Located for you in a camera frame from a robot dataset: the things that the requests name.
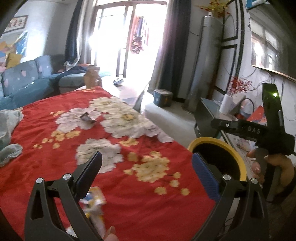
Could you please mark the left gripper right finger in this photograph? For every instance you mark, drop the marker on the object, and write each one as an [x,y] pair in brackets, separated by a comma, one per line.
[250,221]

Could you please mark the light blue crumpled cloth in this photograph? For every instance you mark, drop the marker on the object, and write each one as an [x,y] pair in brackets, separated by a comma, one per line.
[9,121]

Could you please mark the dark blue left curtain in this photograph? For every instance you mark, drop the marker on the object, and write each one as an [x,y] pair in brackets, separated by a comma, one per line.
[71,42]

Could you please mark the yellow white snack bag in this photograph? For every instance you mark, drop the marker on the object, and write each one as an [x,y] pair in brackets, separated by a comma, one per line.
[92,207]

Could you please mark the wooden coffee table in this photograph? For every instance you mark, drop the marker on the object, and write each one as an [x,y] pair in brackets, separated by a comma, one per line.
[130,92]

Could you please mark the blue storage box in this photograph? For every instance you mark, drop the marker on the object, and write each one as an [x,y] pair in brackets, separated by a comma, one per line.
[162,98]

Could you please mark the yellow flower decoration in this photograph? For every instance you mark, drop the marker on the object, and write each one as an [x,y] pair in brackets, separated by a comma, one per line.
[216,7]

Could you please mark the dark candy bar wrapper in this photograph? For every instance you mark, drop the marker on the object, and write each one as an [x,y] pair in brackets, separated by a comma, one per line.
[86,118]

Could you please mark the world map poster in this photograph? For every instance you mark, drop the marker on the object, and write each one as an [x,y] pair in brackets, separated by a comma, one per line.
[14,43]

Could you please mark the red picture book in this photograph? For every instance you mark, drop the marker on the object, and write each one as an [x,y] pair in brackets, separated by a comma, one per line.
[258,116]

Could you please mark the red floral blanket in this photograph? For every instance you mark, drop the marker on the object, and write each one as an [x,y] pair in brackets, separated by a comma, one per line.
[152,191]

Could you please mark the wall mounted television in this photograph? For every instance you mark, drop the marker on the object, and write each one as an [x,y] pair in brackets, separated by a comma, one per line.
[272,41]

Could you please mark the person left hand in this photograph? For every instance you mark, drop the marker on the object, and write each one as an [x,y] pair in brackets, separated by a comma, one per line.
[110,235]

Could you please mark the small blue item on table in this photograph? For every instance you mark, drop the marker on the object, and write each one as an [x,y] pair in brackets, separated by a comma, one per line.
[118,82]

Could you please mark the blue sectional sofa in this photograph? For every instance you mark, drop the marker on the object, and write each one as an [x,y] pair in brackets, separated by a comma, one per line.
[43,77]

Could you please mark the yellow pillow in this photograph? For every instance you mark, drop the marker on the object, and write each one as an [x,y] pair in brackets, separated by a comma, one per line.
[13,60]

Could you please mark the grey standing air conditioner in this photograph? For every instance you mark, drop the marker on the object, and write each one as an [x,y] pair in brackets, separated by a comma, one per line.
[206,61]

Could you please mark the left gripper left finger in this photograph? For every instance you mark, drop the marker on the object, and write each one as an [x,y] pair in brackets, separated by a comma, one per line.
[42,218]

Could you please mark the hanging laundry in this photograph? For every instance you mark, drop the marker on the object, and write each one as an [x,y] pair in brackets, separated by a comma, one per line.
[140,35]

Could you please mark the dark right curtain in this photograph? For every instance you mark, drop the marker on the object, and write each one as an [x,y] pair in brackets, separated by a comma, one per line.
[169,65]

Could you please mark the white paper towel roll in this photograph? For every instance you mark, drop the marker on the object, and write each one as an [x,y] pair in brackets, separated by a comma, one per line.
[226,104]

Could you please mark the yellow rim trash bin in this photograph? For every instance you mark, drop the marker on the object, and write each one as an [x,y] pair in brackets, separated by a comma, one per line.
[220,154]

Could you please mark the framed calligraphy picture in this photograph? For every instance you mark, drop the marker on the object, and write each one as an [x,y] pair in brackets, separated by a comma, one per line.
[16,23]

